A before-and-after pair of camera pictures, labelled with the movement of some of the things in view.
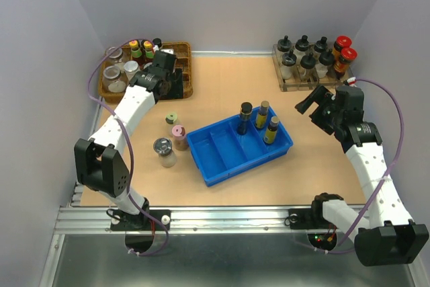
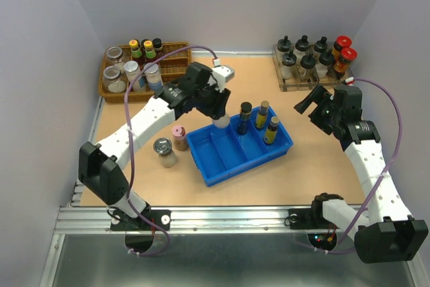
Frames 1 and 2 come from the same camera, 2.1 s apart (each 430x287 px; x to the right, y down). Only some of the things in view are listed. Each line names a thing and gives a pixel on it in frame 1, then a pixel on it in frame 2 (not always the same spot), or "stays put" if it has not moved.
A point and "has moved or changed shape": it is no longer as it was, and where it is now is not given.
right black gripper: (319, 95) stays put
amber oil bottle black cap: (246, 111) stays put
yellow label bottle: (262, 115) stays put
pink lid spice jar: (180, 140) stays put
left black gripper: (177, 90) → (217, 109)
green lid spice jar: (170, 118) has moved or changed shape
